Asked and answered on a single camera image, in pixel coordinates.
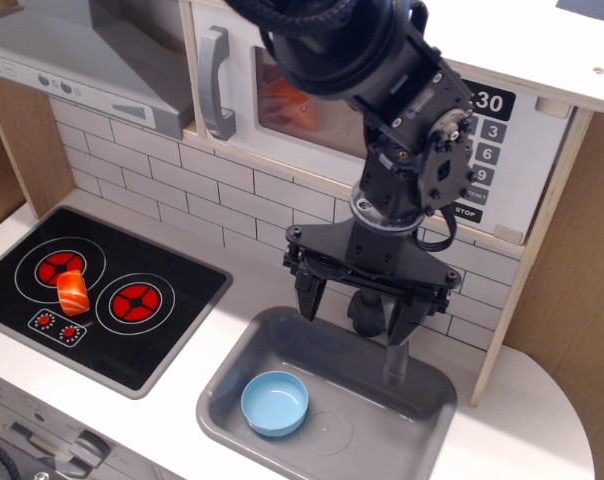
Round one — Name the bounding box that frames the grey range hood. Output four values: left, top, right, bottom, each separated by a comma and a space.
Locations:
0, 1, 194, 140

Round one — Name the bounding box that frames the light blue bowl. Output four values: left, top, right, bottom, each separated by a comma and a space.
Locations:
240, 371, 309, 438

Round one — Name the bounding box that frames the grey oven front panel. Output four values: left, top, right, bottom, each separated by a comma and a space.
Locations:
0, 379, 179, 479

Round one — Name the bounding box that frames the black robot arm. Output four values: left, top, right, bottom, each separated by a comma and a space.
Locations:
232, 1, 476, 346

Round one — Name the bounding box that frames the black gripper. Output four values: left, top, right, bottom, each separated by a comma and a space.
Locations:
283, 221, 460, 346

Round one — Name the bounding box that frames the grey toy sink basin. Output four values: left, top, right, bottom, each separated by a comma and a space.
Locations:
196, 307, 457, 479

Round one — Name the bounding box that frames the white toy microwave door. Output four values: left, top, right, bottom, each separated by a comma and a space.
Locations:
191, 1, 573, 244

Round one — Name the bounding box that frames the orange toy inside microwave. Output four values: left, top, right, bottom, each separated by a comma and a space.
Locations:
259, 77, 319, 132

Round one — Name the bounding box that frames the orange salmon sushi toy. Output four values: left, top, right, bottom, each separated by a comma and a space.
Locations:
56, 270, 90, 316

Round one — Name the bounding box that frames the dark grey toy faucet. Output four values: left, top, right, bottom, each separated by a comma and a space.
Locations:
347, 289, 409, 386

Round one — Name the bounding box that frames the black braided cable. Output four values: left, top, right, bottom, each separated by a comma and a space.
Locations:
0, 437, 21, 480

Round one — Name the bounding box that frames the black toy stovetop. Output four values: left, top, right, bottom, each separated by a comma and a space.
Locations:
0, 207, 232, 399

